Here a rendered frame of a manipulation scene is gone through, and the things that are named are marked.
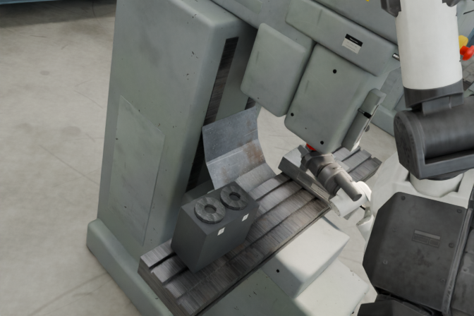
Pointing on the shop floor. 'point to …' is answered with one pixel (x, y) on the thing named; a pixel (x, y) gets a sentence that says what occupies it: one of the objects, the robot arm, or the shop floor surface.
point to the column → (164, 100)
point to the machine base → (123, 269)
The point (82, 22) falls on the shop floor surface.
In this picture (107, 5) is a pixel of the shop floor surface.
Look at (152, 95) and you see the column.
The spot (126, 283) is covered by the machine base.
